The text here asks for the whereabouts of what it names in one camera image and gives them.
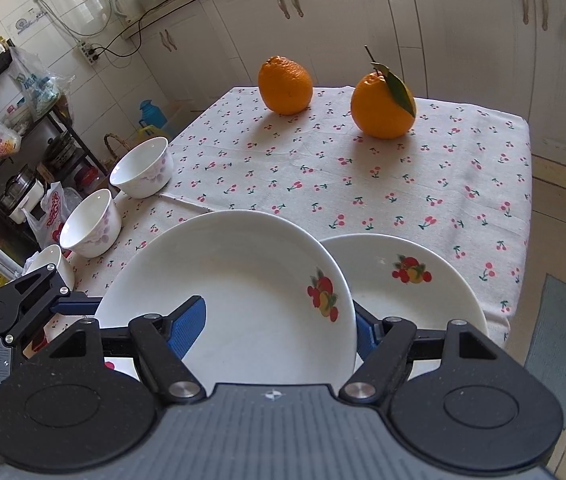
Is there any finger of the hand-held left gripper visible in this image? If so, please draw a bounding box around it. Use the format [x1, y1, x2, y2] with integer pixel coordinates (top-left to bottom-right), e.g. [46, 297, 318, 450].
[6, 265, 101, 346]

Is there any wicker basket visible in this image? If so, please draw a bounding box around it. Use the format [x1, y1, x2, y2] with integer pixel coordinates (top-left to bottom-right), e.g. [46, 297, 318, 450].
[103, 132, 136, 176]

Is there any round wall sticker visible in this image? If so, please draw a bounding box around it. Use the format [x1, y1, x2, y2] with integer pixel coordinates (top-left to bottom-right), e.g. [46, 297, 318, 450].
[13, 10, 49, 36]

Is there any white blue plastic bag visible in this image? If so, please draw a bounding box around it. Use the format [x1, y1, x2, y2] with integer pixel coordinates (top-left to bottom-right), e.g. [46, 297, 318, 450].
[9, 46, 75, 122]

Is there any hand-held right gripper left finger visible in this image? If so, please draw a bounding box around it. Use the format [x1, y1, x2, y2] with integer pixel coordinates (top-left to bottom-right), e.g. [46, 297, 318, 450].
[23, 296, 207, 402]

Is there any orange with green leaf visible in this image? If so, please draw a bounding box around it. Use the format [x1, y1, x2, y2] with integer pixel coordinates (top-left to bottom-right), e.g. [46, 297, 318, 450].
[351, 46, 418, 140]

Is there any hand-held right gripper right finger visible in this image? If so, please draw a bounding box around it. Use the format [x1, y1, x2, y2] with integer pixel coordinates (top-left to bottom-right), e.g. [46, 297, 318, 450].
[339, 301, 524, 405]

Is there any blue plastic jug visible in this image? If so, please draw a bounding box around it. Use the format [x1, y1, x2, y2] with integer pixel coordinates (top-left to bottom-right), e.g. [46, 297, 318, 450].
[138, 99, 169, 128]

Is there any black power cable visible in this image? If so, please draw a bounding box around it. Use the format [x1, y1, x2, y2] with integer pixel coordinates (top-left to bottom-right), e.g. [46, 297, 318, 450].
[90, 17, 146, 68]

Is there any yellow green bag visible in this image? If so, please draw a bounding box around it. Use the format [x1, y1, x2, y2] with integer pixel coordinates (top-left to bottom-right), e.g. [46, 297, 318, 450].
[132, 124, 170, 147]

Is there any grey green floor mat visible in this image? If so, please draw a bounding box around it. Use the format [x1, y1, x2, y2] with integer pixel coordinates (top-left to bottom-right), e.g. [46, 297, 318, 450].
[523, 272, 566, 417]

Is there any cherry print tablecloth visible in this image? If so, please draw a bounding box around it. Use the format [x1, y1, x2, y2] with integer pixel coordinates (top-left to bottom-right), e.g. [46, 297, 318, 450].
[43, 86, 534, 376]

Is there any orange without leaf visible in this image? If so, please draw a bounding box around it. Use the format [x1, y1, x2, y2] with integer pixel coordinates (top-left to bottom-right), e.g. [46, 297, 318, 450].
[257, 55, 313, 116]

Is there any white red plastic bag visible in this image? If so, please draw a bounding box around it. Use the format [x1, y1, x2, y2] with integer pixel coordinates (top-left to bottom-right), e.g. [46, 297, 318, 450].
[23, 181, 84, 256]

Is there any white bowl with pink print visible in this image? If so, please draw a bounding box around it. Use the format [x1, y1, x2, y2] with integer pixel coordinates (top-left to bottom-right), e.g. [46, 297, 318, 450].
[59, 189, 122, 259]
[23, 244, 75, 291]
[109, 136, 174, 199]

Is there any black cooking pot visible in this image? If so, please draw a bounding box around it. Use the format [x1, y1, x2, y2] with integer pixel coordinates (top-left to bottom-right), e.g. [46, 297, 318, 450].
[38, 132, 80, 171]

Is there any white electric kettle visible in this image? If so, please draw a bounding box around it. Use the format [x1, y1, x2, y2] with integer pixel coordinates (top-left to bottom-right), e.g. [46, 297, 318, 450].
[113, 0, 139, 23]

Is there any white plate with fruit print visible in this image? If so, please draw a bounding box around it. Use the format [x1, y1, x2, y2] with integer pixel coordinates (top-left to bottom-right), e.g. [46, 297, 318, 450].
[94, 210, 358, 395]
[320, 234, 488, 341]

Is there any white power strip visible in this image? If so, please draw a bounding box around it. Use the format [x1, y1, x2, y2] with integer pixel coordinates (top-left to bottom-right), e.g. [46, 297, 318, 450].
[80, 41, 102, 67]

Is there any white steel cooker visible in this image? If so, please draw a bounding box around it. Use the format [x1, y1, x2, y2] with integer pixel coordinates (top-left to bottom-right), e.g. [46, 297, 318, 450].
[0, 165, 46, 226]

